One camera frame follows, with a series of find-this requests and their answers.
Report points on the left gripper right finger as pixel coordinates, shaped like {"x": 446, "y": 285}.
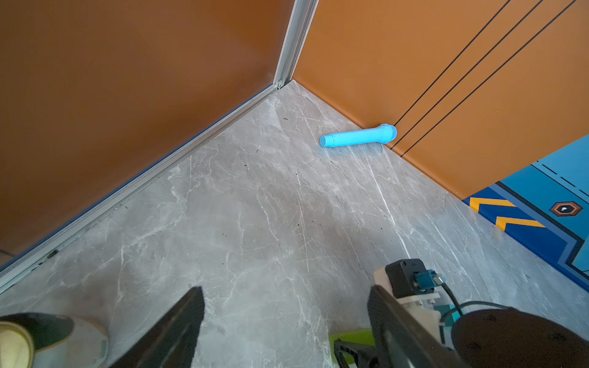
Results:
{"x": 400, "y": 340}

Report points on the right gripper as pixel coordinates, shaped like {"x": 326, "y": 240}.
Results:
{"x": 420, "y": 307}

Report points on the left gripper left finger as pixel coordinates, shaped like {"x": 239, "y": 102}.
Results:
{"x": 172, "y": 341}

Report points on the dark green rectangular block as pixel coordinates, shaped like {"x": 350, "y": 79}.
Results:
{"x": 353, "y": 348}

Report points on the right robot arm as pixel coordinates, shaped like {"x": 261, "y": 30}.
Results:
{"x": 486, "y": 334}

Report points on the white tape roll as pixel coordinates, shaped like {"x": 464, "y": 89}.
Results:
{"x": 52, "y": 340}

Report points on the cyan toy microphone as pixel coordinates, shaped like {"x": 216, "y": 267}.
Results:
{"x": 382, "y": 134}

